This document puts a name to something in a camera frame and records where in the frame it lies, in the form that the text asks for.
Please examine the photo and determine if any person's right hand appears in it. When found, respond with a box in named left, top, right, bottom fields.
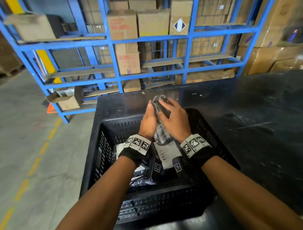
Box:
left=158, top=98, right=192, bottom=144

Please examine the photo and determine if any person's left hand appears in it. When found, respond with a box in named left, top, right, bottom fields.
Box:
left=138, top=100, right=158, bottom=141

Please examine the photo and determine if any clear bag with black part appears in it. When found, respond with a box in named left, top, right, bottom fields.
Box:
left=151, top=95, right=177, bottom=145

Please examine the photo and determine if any person's left forearm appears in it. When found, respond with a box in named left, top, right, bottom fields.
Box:
left=56, top=155, right=138, bottom=230

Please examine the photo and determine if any person's right forearm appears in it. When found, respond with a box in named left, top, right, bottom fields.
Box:
left=201, top=155, right=303, bottom=230

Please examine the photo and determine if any small cardboard box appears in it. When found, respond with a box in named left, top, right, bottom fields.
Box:
left=123, top=79, right=142, bottom=93

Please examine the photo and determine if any white labelled packet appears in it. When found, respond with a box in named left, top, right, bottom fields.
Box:
left=153, top=141, right=183, bottom=170

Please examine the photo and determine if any left wristband with marker tags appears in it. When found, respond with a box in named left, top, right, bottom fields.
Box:
left=118, top=134, right=152, bottom=167

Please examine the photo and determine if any wristband with marker tags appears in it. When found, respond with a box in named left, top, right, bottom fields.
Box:
left=118, top=134, right=152, bottom=167
left=180, top=134, right=216, bottom=167

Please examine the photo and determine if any right wristband with marker tags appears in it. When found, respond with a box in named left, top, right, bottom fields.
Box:
left=180, top=134, right=216, bottom=167

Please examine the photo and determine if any tall cardboard box red print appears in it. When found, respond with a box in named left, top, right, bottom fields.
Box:
left=114, top=43, right=141, bottom=75

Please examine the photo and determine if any flat cardboard sheet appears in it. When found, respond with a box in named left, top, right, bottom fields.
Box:
left=174, top=68, right=238, bottom=85

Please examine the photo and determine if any pile of black bagged parts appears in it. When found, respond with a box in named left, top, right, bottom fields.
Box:
left=113, top=142, right=187, bottom=188

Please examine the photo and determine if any blue metal shelving rack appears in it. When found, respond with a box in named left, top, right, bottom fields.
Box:
left=0, top=0, right=276, bottom=124

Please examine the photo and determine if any black plastic crate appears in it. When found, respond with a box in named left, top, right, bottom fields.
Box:
left=79, top=108, right=241, bottom=225

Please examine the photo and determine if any row of small cardboard boxes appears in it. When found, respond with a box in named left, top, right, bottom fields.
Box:
left=176, top=36, right=225, bottom=57

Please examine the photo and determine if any open cardboard box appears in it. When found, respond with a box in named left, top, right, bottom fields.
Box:
left=46, top=86, right=84, bottom=111

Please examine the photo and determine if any plain cardboard box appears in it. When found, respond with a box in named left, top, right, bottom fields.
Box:
left=137, top=9, right=170, bottom=37

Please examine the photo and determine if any cardboard box with red print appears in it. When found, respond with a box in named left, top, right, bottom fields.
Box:
left=107, top=10, right=138, bottom=40

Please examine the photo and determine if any cardboard box with diamond label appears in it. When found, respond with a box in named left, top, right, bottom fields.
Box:
left=169, top=0, right=193, bottom=36

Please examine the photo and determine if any stack of wrapped cardboard boxes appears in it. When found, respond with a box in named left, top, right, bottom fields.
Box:
left=195, top=0, right=238, bottom=26

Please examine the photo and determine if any stack of large cardboard boxes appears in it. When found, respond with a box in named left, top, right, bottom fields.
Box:
left=237, top=0, right=303, bottom=75

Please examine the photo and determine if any large brown cardboard box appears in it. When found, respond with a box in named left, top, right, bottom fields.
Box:
left=3, top=14, right=65, bottom=42

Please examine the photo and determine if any wooden pallet stack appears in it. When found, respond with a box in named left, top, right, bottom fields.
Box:
left=0, top=32, right=25, bottom=77

